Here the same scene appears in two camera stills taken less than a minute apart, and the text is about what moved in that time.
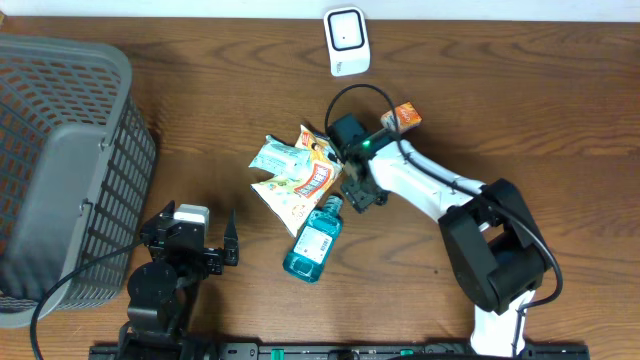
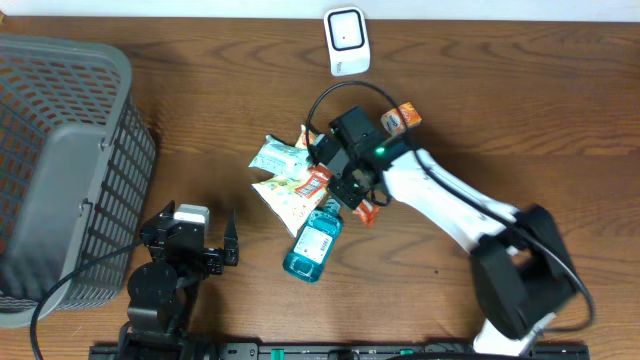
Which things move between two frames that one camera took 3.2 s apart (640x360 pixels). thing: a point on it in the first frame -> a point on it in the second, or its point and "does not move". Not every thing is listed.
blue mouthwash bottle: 306,257 does not move
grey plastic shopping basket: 77,169 does not move
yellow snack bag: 295,198 does not move
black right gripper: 359,200 -> 348,198
